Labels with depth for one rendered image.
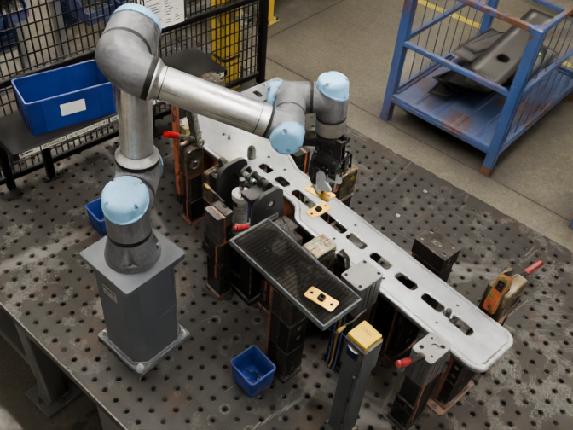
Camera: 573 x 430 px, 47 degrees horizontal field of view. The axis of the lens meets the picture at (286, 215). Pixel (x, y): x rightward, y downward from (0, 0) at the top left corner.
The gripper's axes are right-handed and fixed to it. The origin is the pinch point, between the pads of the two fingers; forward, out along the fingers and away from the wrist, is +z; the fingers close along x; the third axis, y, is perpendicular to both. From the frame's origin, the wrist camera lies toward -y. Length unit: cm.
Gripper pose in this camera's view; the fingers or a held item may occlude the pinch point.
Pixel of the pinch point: (320, 187)
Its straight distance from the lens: 179.2
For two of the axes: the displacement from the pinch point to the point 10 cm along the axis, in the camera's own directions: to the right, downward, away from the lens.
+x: 6.6, -5.2, 5.4
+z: -0.1, 7.2, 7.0
